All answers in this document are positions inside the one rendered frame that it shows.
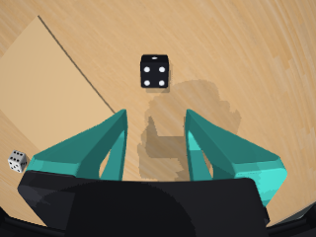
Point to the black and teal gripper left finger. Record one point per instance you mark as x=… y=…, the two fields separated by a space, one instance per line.
x=82 y=154

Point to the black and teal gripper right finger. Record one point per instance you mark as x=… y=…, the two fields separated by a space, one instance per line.
x=231 y=157

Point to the beige flat mat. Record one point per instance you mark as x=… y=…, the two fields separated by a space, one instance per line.
x=43 y=92

